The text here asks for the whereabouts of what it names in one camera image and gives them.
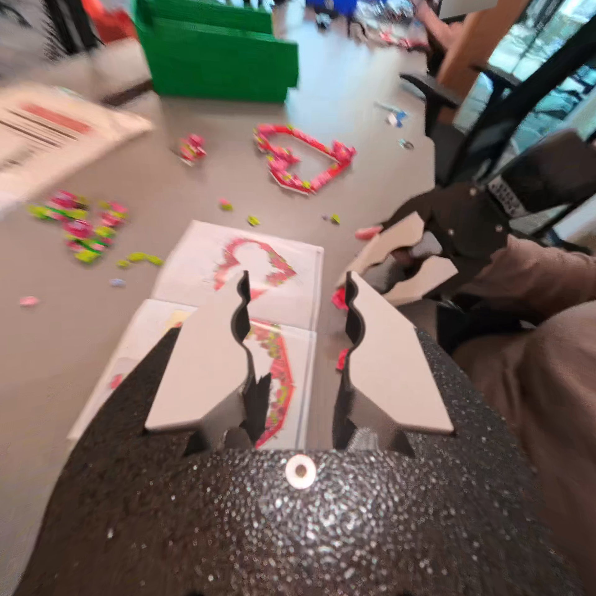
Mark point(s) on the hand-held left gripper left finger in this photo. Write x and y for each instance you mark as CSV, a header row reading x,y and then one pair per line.
x,y
200,368

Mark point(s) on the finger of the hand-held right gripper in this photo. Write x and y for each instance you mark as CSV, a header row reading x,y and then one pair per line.
x,y
428,279
400,233

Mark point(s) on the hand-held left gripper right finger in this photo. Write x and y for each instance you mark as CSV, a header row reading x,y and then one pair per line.
x,y
395,368

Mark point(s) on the small red lego piece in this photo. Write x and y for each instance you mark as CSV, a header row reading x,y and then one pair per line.
x,y
342,359

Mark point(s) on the lego instruction booklet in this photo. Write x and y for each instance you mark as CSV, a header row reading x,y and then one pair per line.
x,y
186,260

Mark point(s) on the lime green lego vine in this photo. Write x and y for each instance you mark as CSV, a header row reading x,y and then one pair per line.
x,y
139,257

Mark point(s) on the red lego half with discs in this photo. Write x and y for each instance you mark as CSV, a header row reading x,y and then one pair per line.
x,y
309,138

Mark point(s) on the small pink lego piece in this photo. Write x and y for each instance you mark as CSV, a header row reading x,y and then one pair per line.
x,y
29,301

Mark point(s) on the pile of loose lego pieces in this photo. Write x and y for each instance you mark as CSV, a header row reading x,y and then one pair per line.
x,y
77,228

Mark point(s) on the small red white lego block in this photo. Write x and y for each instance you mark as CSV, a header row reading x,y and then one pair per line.
x,y
193,149

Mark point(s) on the small grey item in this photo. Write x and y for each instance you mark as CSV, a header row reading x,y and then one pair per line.
x,y
406,144

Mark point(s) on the small blue white item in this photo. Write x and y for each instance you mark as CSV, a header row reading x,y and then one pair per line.
x,y
395,118

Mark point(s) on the black office chair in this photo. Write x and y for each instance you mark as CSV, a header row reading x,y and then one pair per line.
x,y
430,86

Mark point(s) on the person's brown clothing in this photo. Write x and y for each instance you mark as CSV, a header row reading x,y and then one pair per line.
x,y
549,419

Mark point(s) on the wooden pillar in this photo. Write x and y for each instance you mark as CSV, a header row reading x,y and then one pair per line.
x,y
479,46

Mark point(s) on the green plastic crate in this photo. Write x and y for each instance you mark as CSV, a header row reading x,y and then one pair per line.
x,y
219,60

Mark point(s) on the cardboard envelope with label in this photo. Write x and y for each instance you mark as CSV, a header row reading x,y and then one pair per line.
x,y
56,139

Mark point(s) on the red plastic bin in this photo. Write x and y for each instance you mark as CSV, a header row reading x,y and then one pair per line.
x,y
109,21

